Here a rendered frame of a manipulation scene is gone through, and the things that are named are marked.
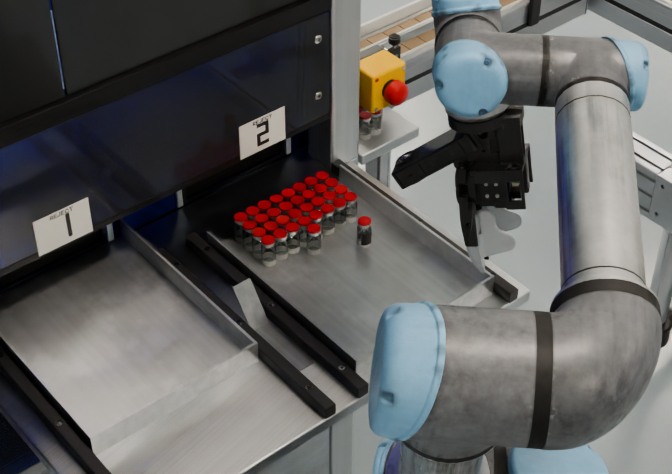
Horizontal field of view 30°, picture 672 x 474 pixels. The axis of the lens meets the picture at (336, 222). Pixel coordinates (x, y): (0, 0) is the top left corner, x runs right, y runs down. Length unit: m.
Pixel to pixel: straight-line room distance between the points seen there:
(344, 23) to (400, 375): 0.95
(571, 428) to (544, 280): 2.14
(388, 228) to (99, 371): 0.50
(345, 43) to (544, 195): 1.60
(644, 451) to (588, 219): 1.71
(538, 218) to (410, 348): 2.35
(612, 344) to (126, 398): 0.82
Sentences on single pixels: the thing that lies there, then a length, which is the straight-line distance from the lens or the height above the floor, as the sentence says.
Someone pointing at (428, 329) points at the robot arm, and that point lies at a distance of 1.03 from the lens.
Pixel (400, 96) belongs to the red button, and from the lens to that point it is 2.00.
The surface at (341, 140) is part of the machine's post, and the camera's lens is 2.01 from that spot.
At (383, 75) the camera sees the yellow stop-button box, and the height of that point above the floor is 1.03.
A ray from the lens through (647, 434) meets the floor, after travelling 2.87.
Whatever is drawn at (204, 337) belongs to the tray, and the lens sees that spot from 1.76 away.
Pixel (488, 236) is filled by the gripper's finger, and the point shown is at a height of 1.14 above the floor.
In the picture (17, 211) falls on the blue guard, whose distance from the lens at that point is 1.69.
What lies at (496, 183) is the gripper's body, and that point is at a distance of 1.48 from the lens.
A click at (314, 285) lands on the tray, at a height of 0.88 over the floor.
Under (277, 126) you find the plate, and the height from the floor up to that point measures 1.02.
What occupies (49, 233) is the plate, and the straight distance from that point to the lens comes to 1.74.
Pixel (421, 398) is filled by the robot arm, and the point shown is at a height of 1.36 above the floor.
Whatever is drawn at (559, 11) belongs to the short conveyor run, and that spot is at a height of 0.88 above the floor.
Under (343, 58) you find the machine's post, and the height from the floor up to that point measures 1.09.
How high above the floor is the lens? 2.13
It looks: 40 degrees down
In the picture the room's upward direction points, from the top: straight up
